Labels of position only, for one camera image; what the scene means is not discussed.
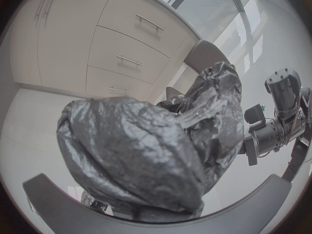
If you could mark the beige cabinet with drawers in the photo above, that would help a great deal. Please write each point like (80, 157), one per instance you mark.
(97, 45)

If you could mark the black plastic bag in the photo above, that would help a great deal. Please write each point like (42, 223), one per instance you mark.
(136, 142)

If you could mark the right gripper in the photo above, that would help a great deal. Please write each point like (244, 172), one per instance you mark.
(268, 138)

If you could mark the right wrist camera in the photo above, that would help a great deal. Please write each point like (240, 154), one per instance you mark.
(254, 114)

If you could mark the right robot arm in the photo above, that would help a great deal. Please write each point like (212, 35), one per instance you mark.
(282, 91)

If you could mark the grey and white chair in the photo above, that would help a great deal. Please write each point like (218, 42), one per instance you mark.
(207, 55)

